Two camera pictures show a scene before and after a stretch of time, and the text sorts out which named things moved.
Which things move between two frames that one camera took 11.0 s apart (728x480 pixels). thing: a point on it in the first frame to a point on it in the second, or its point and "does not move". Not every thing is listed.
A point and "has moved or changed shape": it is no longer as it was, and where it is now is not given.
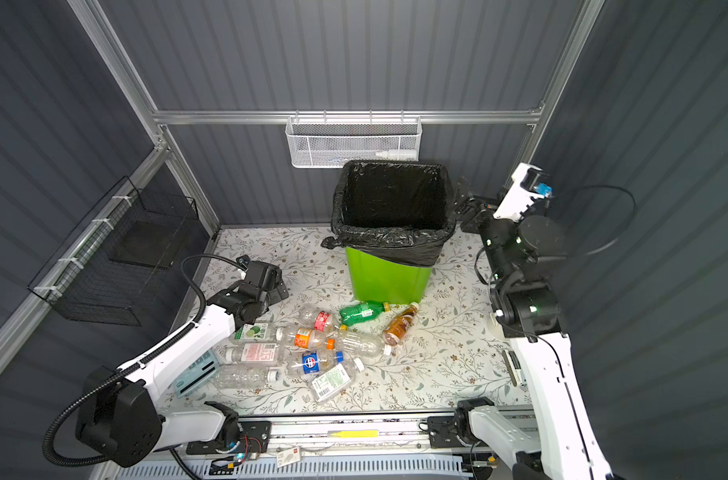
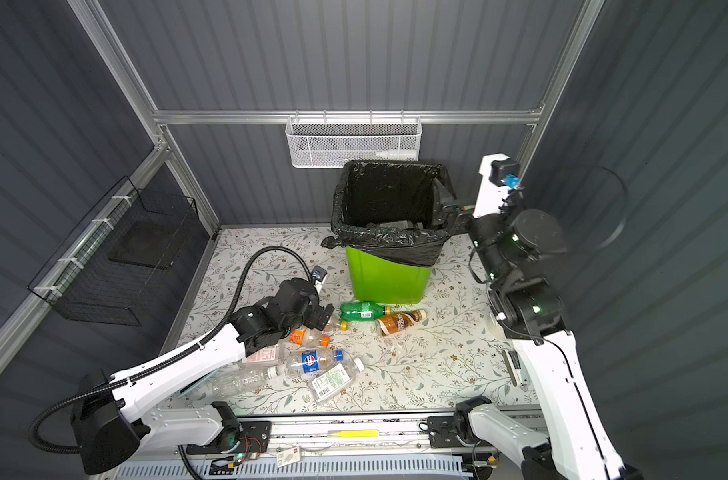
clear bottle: (358, 345) to (405, 224)
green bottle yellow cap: (362, 311) does not move
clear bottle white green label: (331, 381) does not move
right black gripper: (475, 217) does not move
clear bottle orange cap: (304, 338) does not move
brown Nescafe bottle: (397, 328) has moved or changed shape
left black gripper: (277, 295) to (316, 311)
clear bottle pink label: (254, 353) does not move
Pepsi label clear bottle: (314, 362) does not move
